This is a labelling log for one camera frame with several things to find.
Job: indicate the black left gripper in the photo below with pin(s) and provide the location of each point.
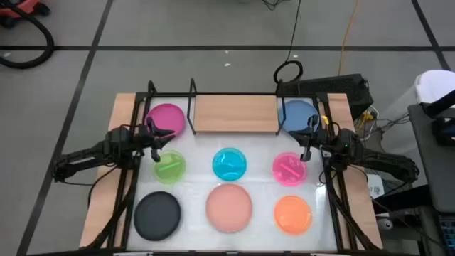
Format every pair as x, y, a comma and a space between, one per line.
144, 138

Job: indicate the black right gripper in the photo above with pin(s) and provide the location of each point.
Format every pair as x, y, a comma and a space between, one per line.
325, 140

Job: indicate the large magenta plate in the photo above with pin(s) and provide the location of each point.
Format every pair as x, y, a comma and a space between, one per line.
168, 115

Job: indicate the large blue plate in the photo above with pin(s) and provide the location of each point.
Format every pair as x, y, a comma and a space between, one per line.
295, 113

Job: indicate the small translucent green plate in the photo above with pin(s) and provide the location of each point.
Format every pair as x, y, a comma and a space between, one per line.
172, 170

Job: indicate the small translucent pink plate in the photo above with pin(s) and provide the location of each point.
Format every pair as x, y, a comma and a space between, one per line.
288, 172

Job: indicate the large black plate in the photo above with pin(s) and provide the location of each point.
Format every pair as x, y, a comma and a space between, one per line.
157, 215

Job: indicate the large salmon plate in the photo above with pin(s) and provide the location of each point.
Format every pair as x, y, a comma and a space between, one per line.
229, 208

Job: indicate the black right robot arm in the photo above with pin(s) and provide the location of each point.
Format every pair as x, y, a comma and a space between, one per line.
384, 161

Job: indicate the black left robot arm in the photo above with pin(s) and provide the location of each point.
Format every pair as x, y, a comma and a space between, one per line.
85, 155

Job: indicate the white glossy table mat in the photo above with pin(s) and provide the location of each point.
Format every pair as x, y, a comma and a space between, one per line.
199, 170

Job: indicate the black computer case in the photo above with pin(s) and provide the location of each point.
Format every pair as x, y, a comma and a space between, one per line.
337, 87

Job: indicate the yellow power plug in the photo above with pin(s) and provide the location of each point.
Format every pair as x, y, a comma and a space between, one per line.
368, 116

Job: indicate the small translucent cyan plate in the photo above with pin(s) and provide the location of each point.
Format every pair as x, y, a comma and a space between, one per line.
229, 164

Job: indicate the small translucent orange plate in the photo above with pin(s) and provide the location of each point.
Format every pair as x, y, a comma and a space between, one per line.
293, 215

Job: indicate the small white cylinder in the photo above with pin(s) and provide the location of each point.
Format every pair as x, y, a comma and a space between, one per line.
385, 224

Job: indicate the dark grey desk panel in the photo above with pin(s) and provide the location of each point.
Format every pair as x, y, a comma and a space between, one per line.
437, 170

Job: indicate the black bulky device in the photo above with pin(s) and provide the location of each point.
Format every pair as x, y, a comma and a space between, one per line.
444, 131

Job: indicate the white plastic bag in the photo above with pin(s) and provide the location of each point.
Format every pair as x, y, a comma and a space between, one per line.
435, 85

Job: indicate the black keyboard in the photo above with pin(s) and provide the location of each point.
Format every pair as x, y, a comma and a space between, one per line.
448, 234

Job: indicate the red vacuum cleaner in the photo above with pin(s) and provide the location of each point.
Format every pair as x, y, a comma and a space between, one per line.
21, 7

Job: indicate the black metal table frame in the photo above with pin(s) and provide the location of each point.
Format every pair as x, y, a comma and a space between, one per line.
141, 96

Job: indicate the wooden shelf with black frame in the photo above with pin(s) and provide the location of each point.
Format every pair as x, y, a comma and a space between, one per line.
234, 113

